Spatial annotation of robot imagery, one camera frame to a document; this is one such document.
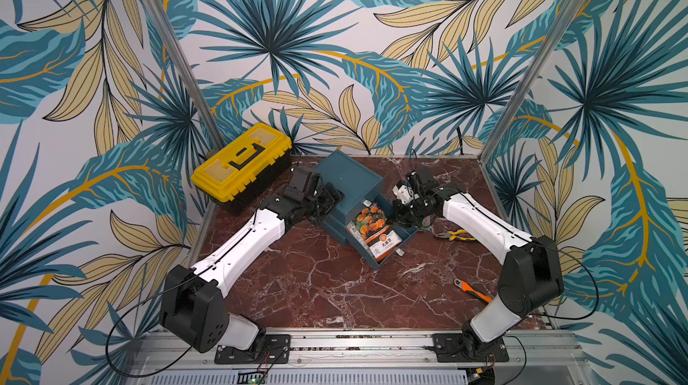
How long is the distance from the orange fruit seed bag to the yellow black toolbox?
0.37 meters

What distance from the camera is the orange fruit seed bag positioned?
0.83m

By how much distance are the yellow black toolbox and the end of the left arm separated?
33cm

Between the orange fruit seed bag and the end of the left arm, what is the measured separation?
0.51ft

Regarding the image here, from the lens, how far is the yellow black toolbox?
0.91 meters

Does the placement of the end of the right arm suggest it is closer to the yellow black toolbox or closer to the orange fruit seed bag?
the orange fruit seed bag

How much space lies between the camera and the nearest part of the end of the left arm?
1.89 feet
